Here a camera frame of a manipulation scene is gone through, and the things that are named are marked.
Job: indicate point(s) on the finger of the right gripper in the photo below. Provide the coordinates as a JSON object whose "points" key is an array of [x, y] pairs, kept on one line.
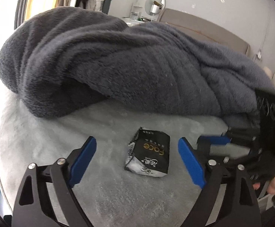
{"points": [[214, 140], [230, 150]]}

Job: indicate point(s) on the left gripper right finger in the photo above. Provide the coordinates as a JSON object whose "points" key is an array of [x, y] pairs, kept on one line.
{"points": [[227, 197]]}

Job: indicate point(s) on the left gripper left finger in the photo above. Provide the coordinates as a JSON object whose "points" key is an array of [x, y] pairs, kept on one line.
{"points": [[33, 206]]}

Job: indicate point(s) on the black tissue packet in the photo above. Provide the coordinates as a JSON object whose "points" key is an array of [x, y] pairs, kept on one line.
{"points": [[148, 153]]}

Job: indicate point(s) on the light grey bed mattress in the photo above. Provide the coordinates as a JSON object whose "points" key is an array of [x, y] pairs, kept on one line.
{"points": [[109, 195]]}

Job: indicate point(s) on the beige bed headboard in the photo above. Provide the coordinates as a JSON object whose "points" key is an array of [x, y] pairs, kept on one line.
{"points": [[204, 30]]}

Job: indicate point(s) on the round white vanity mirror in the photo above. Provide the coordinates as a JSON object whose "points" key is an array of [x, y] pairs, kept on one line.
{"points": [[154, 7]]}

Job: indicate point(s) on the dark grey fleece blanket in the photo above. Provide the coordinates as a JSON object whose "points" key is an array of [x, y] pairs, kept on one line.
{"points": [[68, 58]]}

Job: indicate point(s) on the grey curtain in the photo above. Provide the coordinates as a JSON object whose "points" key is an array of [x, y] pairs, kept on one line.
{"points": [[20, 13]]}

